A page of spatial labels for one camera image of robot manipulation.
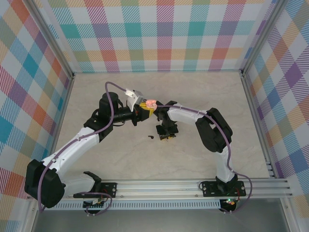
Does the grey metal panel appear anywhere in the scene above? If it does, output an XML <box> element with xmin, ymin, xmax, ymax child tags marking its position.
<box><xmin>23</xmin><ymin>199</ymin><xmax>299</xmax><ymax>232</ymax></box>

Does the white left camera bracket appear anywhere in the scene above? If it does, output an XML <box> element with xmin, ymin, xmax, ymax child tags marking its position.
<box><xmin>126</xmin><ymin>95</ymin><xmax>138</xmax><ymax>113</ymax></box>

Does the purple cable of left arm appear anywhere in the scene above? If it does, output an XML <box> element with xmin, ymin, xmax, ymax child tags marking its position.
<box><xmin>37</xmin><ymin>81</ymin><xmax>127</xmax><ymax>217</ymax></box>

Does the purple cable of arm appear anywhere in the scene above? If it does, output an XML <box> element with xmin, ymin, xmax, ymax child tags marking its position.
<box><xmin>155</xmin><ymin>102</ymin><xmax>253</xmax><ymax>215</ymax></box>
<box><xmin>37</xmin><ymin>81</ymin><xmax>127</xmax><ymax>217</ymax></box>

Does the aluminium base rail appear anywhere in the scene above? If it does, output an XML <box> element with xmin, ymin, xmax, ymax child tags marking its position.
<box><xmin>26</xmin><ymin>179</ymin><xmax>295</xmax><ymax>200</ymax></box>

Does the aluminium side frame rail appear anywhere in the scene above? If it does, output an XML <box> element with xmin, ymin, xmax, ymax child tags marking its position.
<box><xmin>42</xmin><ymin>73</ymin><xmax>76</xmax><ymax>182</ymax></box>
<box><xmin>240</xmin><ymin>70</ymin><xmax>277</xmax><ymax>179</ymax></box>

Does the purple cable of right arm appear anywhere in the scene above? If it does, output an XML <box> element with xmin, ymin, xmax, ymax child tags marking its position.
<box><xmin>155</xmin><ymin>102</ymin><xmax>253</xmax><ymax>215</ymax></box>

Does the white slotted cable duct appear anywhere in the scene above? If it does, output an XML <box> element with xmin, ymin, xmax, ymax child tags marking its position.
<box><xmin>37</xmin><ymin>198</ymin><xmax>223</xmax><ymax>211</ymax></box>

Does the small circuit board with wires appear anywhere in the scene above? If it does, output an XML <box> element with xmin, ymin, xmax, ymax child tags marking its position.
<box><xmin>83</xmin><ymin>197</ymin><xmax>108</xmax><ymax>210</ymax></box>
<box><xmin>221</xmin><ymin>197</ymin><xmax>237</xmax><ymax>208</ymax></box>

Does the aluminium corner post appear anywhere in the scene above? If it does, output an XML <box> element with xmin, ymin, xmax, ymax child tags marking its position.
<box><xmin>28</xmin><ymin>0</ymin><xmax>75</xmax><ymax>79</ymax></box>
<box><xmin>240</xmin><ymin>0</ymin><xmax>287</xmax><ymax>77</ymax></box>

